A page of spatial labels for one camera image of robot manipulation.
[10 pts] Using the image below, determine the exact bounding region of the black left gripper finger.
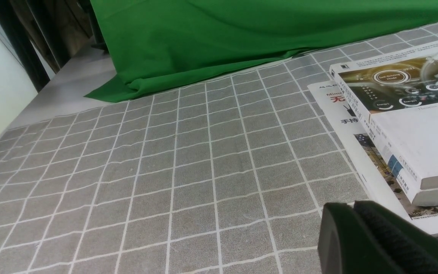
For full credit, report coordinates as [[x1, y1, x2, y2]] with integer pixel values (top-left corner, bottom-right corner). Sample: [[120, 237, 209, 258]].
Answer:
[[317, 201, 438, 274]]

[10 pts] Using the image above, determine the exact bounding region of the middle white book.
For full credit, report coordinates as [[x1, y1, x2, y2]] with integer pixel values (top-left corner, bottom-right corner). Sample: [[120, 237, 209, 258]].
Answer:
[[366, 126, 438, 206]]

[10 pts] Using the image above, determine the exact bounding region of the large white bottom magazine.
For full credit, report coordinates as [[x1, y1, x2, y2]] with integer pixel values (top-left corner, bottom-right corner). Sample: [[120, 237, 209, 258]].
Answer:
[[308, 80, 438, 236]]

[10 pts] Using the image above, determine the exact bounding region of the white self-driving book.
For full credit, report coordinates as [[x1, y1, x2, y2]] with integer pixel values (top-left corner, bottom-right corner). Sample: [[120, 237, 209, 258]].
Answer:
[[330, 41, 438, 190]]

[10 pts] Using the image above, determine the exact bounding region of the grey checkered tablecloth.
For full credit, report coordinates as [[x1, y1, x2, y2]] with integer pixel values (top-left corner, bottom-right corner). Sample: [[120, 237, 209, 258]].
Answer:
[[0, 23, 438, 274]]

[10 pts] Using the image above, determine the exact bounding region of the green backdrop cloth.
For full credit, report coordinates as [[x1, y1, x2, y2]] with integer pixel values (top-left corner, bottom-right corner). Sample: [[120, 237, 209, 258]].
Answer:
[[86, 0, 438, 103]]

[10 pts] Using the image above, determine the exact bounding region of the dark frame at left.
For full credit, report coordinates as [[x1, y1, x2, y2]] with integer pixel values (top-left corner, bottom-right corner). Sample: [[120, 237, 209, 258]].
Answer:
[[0, 0, 108, 92]]

